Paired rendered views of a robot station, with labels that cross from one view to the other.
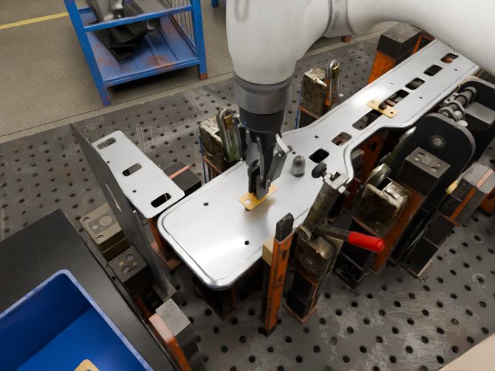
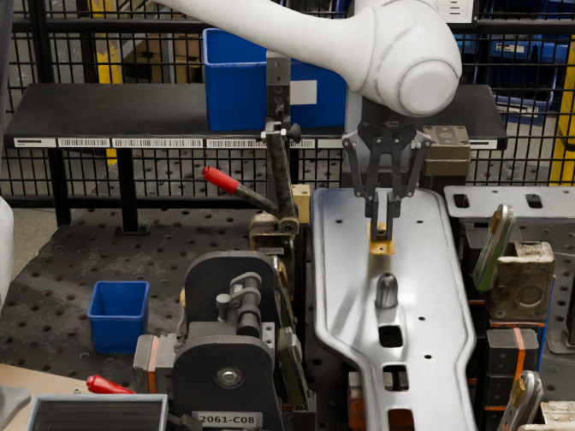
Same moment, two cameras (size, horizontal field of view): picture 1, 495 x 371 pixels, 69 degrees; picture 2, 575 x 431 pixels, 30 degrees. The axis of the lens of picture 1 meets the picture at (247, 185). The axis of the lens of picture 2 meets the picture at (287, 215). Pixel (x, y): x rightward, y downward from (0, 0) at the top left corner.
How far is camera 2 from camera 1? 173 cm
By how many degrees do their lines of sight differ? 87
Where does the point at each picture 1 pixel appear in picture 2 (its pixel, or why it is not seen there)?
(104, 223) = (442, 133)
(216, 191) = (429, 234)
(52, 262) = (441, 120)
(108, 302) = not seen: hidden behind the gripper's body
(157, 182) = (491, 207)
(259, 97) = not seen: hidden behind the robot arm
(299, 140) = (438, 336)
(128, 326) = (335, 130)
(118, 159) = (563, 199)
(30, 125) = not seen: outside the picture
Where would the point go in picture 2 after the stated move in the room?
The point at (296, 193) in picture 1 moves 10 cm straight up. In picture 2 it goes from (354, 280) to (357, 223)
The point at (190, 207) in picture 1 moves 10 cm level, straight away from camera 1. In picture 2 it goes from (427, 211) to (485, 227)
